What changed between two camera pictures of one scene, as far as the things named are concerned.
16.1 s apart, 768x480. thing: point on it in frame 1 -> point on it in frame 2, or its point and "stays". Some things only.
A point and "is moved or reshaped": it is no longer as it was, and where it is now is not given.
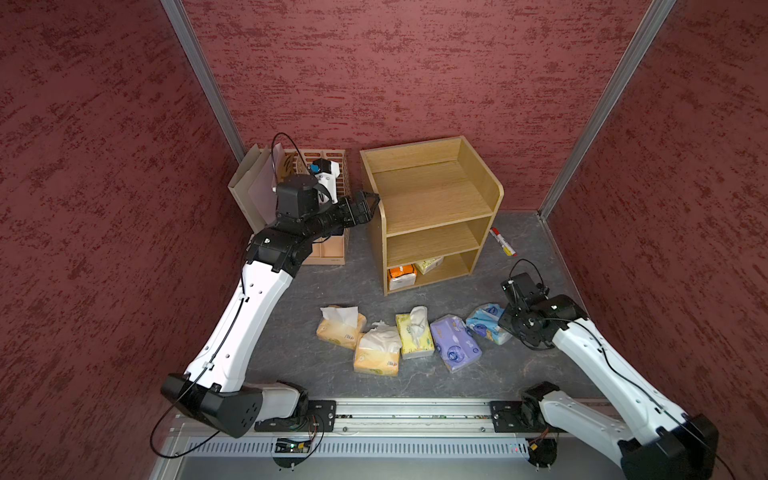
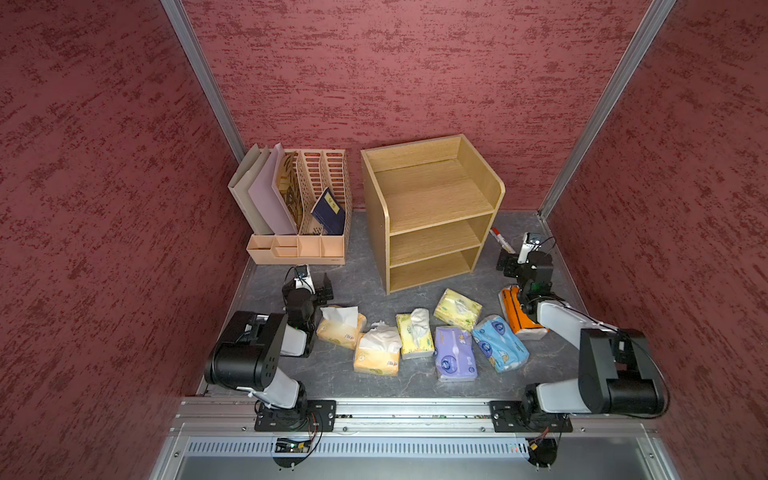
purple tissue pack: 456,344 is moved or reshaped
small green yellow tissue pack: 426,265 -> 458,309
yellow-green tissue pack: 414,332 stays
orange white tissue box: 402,277 is moved or reshaped
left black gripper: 363,216 -> 324,293
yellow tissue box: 378,350 stays
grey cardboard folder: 240,184 stays
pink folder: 263,190 stays
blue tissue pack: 484,319 is moved or reshaped
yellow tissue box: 341,325 stays
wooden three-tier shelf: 439,204 stays
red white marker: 506,247 stays
